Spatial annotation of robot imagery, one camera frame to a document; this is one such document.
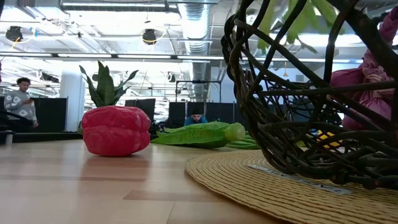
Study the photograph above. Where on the black curved chair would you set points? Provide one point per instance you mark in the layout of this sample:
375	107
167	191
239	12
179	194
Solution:
9	123

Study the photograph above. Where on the long ceiling light strip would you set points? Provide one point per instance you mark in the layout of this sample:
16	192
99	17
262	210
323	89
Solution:
93	56

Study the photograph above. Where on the black metal frame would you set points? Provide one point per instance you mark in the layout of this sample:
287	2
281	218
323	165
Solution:
199	82

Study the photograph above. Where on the red bell pepper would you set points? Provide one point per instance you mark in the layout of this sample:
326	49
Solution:
115	130

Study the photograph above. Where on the green leafy plant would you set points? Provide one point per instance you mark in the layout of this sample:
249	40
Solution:
105	87

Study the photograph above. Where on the silver ventilation duct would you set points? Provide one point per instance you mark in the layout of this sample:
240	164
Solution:
196	28

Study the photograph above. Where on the green romaine lettuce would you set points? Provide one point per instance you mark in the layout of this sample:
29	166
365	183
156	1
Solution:
199	135

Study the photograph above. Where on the black ceiling device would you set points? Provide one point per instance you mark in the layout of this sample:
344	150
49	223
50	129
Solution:
149	36
14	33

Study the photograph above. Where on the person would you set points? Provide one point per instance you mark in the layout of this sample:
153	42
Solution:
20	102
196	119

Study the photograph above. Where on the black table edge frame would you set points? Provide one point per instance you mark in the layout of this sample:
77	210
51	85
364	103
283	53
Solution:
46	137

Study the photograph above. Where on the black partition panel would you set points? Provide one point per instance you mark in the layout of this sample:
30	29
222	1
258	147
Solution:
143	107
217	112
51	115

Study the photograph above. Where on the white blue label strip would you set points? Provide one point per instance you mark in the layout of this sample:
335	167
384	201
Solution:
295	179

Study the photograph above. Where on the dark wicker basket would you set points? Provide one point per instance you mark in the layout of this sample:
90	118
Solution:
311	89

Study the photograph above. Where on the white round column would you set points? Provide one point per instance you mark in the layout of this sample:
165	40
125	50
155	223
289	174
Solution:
72	99

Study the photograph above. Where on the round woven straw placemat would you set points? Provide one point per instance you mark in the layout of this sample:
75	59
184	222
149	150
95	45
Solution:
248	193

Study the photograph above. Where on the purple onion braid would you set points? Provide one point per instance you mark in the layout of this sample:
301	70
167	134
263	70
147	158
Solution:
357	76

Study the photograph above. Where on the yellow lemon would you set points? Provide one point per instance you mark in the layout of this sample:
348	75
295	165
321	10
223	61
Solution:
323	136

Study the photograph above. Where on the yellow hanging pendant lamp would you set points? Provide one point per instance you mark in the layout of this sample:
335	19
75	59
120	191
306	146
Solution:
285	73

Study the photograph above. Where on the green long beans bunch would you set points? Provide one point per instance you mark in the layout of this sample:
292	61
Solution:
245	144

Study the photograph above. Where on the small black ceiling camera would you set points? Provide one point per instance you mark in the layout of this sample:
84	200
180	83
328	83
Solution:
172	77

